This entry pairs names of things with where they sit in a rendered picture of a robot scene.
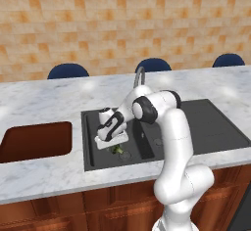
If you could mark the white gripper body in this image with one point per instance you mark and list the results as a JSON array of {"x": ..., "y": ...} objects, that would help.
[{"x": 112, "y": 139}]

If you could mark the grey curved faucet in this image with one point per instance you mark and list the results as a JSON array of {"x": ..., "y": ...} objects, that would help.
[{"x": 139, "y": 75}]

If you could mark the brown wooden cupboards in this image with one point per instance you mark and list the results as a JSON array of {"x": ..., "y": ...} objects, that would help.
[{"x": 98, "y": 208}]

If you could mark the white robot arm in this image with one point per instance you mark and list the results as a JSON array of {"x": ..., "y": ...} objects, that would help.
[{"x": 176, "y": 143}]

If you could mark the dark grey sink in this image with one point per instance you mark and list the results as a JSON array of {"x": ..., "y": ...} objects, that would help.
[{"x": 209, "y": 127}]

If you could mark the green broccoli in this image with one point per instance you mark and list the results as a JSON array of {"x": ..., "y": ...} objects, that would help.
[{"x": 116, "y": 149}]

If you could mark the brown rectangular tray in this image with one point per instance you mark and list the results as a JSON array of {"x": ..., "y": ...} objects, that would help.
[{"x": 34, "y": 141}]

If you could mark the dark blue chair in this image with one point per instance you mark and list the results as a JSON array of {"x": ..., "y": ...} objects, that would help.
[
  {"x": 153, "y": 65},
  {"x": 228, "y": 60},
  {"x": 68, "y": 70}
]

